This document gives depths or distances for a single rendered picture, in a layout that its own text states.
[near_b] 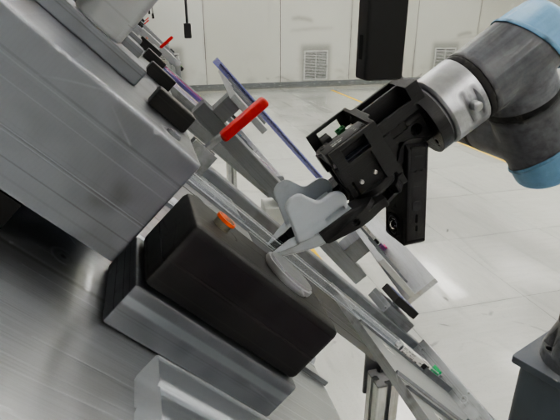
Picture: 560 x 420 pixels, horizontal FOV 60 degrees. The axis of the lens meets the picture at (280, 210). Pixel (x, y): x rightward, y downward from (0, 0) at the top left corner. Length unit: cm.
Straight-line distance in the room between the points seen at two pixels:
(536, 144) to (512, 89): 8
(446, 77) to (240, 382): 38
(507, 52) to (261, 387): 41
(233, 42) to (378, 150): 763
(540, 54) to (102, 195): 45
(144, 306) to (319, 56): 830
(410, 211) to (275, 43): 774
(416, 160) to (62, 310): 40
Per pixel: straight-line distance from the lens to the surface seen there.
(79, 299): 18
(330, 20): 847
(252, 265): 17
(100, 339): 17
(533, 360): 112
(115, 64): 21
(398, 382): 51
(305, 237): 48
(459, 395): 71
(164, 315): 18
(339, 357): 189
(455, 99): 50
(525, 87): 55
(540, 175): 61
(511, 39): 54
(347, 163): 46
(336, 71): 857
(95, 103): 16
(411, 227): 53
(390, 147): 50
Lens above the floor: 118
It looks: 22 degrees down
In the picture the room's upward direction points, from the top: straight up
